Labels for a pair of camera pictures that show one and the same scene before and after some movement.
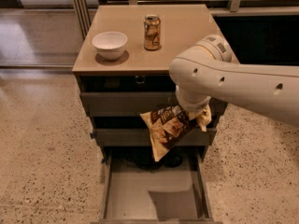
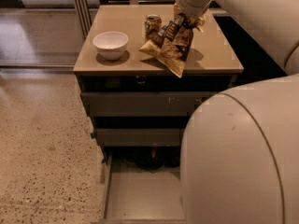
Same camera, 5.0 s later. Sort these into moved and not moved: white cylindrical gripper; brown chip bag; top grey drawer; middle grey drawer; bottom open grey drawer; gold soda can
Moved: brown chip bag; white cylindrical gripper
Not moved: middle grey drawer; gold soda can; top grey drawer; bottom open grey drawer
